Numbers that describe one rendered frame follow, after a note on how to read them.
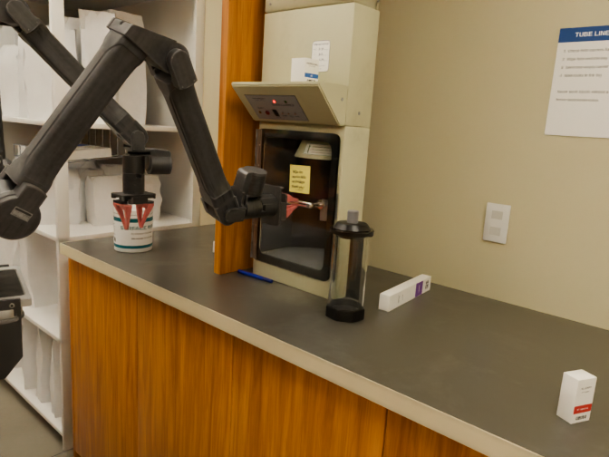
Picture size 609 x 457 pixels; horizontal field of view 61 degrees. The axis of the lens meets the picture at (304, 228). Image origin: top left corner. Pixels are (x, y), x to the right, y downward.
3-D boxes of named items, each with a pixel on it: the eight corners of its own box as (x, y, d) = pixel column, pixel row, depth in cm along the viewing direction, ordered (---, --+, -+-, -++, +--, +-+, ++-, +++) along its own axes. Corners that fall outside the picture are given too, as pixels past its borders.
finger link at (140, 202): (154, 228, 144) (154, 196, 143) (130, 231, 139) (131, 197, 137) (141, 225, 149) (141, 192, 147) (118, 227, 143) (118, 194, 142)
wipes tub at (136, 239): (140, 242, 191) (140, 202, 188) (159, 249, 183) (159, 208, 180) (106, 247, 181) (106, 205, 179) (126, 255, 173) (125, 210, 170)
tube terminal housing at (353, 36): (304, 261, 180) (320, 29, 165) (382, 284, 159) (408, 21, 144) (252, 273, 162) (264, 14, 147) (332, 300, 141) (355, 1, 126)
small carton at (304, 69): (304, 84, 136) (305, 61, 134) (317, 84, 132) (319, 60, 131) (290, 82, 132) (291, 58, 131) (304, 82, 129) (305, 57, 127)
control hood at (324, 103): (258, 121, 153) (260, 85, 151) (345, 126, 132) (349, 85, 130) (228, 118, 144) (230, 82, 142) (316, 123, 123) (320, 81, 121)
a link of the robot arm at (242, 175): (203, 208, 123) (224, 223, 118) (212, 162, 119) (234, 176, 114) (243, 206, 131) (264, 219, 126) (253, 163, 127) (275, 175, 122)
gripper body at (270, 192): (285, 186, 130) (264, 188, 125) (283, 226, 132) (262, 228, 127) (267, 183, 134) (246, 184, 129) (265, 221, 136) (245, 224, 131)
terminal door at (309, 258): (254, 258, 160) (260, 128, 152) (329, 282, 140) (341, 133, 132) (252, 258, 159) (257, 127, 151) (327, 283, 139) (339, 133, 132)
